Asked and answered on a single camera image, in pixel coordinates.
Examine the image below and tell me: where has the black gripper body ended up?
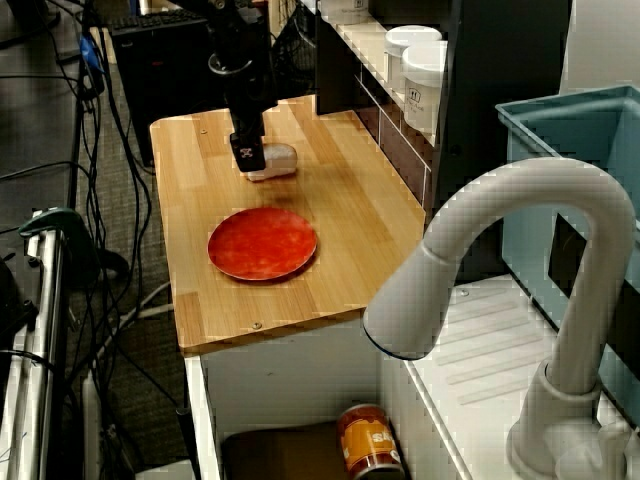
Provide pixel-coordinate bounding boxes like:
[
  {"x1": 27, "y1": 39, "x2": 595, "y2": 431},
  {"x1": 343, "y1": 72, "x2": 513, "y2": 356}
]
[{"x1": 207, "y1": 49, "x2": 279, "y2": 137}]

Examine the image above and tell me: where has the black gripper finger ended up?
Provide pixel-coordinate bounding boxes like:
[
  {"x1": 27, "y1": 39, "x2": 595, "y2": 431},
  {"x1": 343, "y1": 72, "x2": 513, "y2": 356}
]
[{"x1": 228, "y1": 132, "x2": 268, "y2": 173}]

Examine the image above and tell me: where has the small white block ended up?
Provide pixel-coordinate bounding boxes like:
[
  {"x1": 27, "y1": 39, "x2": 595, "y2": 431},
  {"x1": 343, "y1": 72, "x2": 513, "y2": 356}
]
[{"x1": 244, "y1": 143, "x2": 299, "y2": 183}]

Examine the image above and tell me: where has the black computer tower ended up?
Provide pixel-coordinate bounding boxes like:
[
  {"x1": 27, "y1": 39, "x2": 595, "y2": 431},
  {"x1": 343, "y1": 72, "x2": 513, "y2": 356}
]
[{"x1": 108, "y1": 14, "x2": 236, "y2": 169}]

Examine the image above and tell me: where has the red round plate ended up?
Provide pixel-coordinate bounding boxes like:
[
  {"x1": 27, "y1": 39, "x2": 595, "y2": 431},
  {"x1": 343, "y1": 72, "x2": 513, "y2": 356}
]
[{"x1": 207, "y1": 207, "x2": 320, "y2": 282}]

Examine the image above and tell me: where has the black shelf end panel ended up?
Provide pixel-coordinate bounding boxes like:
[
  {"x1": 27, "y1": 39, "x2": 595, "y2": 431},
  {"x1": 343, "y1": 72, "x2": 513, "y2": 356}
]
[{"x1": 314, "y1": 0, "x2": 381, "y2": 117}]

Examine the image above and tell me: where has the white lidded jar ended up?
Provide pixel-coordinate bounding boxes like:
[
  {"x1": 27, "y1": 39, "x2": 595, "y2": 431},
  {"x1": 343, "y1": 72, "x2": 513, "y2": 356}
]
[
  {"x1": 383, "y1": 24, "x2": 444, "y2": 96},
  {"x1": 319, "y1": 0, "x2": 372, "y2": 24}
]

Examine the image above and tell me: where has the beige shelf ledge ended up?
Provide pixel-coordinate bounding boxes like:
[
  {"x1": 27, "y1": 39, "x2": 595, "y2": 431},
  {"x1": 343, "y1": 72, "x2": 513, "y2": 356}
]
[{"x1": 319, "y1": 14, "x2": 441, "y2": 147}]

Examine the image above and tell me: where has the dark tile backsplash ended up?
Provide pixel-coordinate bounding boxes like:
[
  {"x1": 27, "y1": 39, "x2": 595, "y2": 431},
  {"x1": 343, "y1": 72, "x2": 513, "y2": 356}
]
[{"x1": 352, "y1": 74, "x2": 434, "y2": 207}]

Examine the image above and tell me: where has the white jar with printed label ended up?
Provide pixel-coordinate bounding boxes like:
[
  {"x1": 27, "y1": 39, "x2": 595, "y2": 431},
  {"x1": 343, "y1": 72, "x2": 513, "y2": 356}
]
[{"x1": 401, "y1": 40, "x2": 449, "y2": 135}]

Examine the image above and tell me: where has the green clamp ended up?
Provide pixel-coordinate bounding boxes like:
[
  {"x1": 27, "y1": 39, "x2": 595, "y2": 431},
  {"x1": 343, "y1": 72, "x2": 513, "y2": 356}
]
[{"x1": 18, "y1": 206, "x2": 101, "y2": 281}]

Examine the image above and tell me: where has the black cabinet column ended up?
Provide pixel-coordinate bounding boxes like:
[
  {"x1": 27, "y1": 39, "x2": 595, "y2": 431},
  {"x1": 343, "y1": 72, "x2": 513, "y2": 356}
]
[{"x1": 433, "y1": 0, "x2": 574, "y2": 281}]

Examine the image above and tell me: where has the teal plastic bin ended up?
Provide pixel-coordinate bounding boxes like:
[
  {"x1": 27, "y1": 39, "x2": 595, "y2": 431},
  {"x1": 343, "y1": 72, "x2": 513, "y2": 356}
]
[{"x1": 494, "y1": 83, "x2": 640, "y2": 429}]

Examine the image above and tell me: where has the white toy sink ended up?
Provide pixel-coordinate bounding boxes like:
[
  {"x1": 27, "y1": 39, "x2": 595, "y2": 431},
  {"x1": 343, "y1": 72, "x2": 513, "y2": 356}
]
[{"x1": 183, "y1": 273, "x2": 640, "y2": 480}]

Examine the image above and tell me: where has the brown board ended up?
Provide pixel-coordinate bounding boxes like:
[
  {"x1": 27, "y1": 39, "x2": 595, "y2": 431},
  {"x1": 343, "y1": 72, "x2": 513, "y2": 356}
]
[{"x1": 222, "y1": 422, "x2": 351, "y2": 480}]

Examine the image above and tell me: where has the grey toy faucet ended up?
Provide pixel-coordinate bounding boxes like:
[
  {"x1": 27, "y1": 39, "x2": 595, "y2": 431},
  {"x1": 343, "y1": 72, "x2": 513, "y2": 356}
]
[{"x1": 362, "y1": 156, "x2": 637, "y2": 479}]

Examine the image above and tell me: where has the orange soup can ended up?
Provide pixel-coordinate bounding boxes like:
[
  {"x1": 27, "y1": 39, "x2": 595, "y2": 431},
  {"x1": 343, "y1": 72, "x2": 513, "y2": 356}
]
[{"x1": 337, "y1": 402, "x2": 405, "y2": 480}]

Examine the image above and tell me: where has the black wire rack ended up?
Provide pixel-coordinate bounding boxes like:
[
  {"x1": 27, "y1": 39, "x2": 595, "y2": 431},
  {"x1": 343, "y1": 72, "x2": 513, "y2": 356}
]
[{"x1": 272, "y1": 4, "x2": 319, "y2": 99}]

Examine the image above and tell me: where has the blue cable connector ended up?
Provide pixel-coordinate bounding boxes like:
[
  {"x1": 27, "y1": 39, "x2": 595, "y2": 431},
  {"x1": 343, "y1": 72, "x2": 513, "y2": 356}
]
[{"x1": 78, "y1": 35, "x2": 105, "y2": 76}]

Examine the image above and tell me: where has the white cable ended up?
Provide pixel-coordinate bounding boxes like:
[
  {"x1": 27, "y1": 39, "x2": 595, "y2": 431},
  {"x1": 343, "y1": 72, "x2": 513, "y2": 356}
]
[{"x1": 97, "y1": 280, "x2": 175, "y2": 359}]

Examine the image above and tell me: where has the thin black cable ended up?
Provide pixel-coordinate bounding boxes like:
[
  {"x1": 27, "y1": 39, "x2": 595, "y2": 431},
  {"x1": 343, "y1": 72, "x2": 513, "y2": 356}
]
[{"x1": 0, "y1": 159, "x2": 94, "y2": 182}]

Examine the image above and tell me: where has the aluminium frame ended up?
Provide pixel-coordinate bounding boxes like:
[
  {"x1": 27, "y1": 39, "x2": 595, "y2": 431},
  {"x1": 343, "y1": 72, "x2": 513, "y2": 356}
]
[{"x1": 0, "y1": 209, "x2": 69, "y2": 480}]

